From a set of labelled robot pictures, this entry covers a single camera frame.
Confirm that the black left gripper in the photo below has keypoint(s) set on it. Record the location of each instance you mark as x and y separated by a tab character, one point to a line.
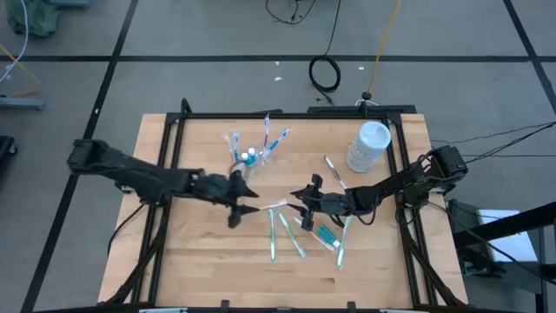
217	187

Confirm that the black floor equipment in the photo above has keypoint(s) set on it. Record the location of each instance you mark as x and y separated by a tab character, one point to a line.
6	150

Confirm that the white wipes canister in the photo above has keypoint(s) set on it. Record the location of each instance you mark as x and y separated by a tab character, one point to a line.
369	143

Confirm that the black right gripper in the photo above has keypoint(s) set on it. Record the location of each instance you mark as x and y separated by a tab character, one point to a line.
332	203

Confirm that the green bag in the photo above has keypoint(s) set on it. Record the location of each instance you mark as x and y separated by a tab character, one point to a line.
32	19

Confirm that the black metal table frame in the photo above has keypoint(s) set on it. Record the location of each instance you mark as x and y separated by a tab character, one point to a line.
282	116

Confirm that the clear acrylic organizer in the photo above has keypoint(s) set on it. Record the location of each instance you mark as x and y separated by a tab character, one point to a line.
256	167

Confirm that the black metal beam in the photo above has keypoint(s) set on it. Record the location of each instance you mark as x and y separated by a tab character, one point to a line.
499	227

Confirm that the blue toothbrush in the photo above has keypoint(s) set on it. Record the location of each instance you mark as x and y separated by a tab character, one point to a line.
236	148
278	139

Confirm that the grey desk foot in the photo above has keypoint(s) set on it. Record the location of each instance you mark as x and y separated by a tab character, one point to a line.
21	104
65	3

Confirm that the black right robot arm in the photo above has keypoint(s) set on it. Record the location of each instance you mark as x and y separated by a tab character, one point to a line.
404	180

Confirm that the white light bar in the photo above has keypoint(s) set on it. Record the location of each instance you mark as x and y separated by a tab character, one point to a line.
404	311
163	310

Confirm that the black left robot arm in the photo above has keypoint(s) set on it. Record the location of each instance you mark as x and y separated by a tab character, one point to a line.
130	171

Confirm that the white electronics box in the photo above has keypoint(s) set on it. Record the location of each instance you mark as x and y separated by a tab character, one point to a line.
508	245

